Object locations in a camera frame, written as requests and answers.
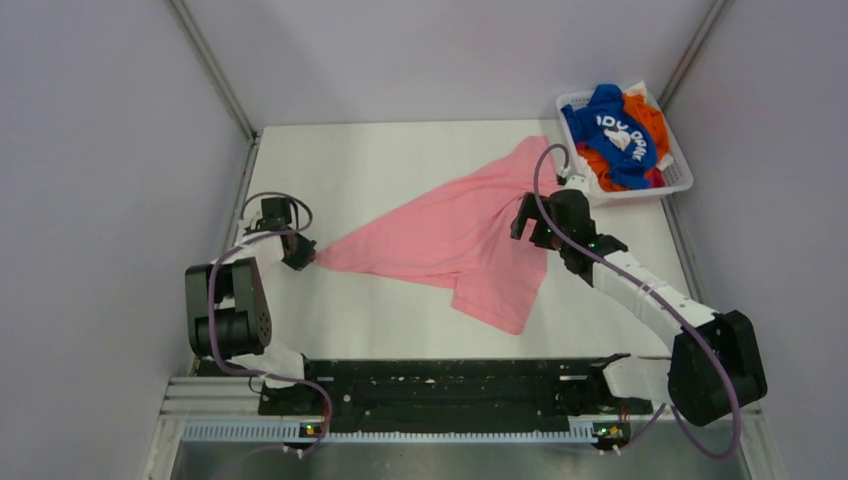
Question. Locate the orange t-shirt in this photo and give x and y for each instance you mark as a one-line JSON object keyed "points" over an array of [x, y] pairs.
{"points": [[646, 119]]}

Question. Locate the white slotted cable duct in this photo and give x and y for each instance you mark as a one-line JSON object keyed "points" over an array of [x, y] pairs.
{"points": [[305, 433]]}

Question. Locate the red t-shirt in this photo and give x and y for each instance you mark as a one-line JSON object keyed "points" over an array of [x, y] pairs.
{"points": [[655, 178]]}

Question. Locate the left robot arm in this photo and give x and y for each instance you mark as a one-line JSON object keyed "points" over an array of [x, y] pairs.
{"points": [[228, 317]]}

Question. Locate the white plastic basket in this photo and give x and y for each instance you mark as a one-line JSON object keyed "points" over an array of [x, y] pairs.
{"points": [[675, 171]]}

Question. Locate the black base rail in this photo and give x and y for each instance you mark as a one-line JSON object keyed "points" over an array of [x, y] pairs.
{"points": [[491, 396]]}

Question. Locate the blue printed t-shirt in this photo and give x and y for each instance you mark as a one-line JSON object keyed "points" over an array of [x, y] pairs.
{"points": [[616, 136]]}

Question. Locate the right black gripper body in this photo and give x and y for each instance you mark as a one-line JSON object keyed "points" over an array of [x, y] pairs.
{"points": [[545, 205]]}

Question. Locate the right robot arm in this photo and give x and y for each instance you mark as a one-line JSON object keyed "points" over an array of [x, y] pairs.
{"points": [[714, 363]]}

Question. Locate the pink t-shirt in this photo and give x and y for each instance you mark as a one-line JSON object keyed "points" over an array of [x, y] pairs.
{"points": [[457, 237]]}

